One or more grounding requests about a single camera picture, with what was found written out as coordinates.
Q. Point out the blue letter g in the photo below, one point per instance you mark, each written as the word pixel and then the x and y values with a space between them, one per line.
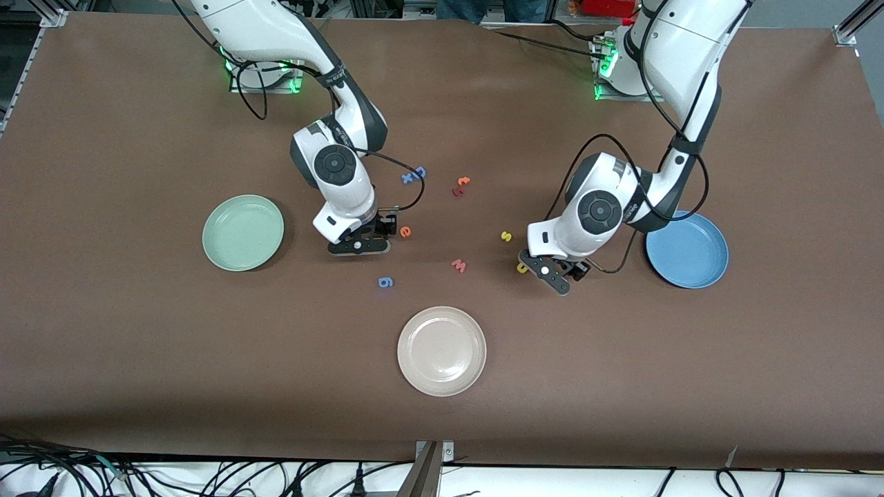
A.
pixel 386 281

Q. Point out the blue plate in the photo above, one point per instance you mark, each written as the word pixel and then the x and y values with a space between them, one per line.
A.
pixel 690 259

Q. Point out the person in blue jeans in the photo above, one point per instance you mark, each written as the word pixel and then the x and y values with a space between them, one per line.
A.
pixel 483 8

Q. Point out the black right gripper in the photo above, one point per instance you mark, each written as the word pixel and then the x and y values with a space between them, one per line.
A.
pixel 382 224

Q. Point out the red box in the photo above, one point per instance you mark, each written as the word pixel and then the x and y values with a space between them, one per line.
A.
pixel 608 7

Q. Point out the aluminium frame corner profile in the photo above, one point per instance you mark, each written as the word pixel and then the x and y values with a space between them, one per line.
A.
pixel 848 33

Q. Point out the beige plate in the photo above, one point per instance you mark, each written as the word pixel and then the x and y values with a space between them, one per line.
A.
pixel 442 351

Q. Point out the aluminium frame side rail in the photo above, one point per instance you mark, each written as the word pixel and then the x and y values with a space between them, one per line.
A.
pixel 54 18

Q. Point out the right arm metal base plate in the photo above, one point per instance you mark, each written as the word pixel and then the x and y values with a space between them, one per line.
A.
pixel 238 86

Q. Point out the metal table edge bracket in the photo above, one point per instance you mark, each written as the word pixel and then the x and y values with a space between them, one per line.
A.
pixel 425 469

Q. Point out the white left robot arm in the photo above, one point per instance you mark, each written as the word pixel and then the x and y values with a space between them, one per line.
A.
pixel 690 41

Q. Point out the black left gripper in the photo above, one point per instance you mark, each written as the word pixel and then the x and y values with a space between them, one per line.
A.
pixel 579 269

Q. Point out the light green plate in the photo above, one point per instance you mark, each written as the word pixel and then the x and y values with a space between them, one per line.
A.
pixel 243 232

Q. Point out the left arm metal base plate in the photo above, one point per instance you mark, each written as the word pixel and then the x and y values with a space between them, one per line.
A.
pixel 632 99

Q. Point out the pink letter w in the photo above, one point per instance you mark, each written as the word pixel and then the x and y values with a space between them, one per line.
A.
pixel 458 266

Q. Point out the small white paper scrap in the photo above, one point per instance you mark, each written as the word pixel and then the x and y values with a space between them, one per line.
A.
pixel 732 457

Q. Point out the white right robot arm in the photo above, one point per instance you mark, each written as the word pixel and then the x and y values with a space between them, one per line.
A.
pixel 276 27

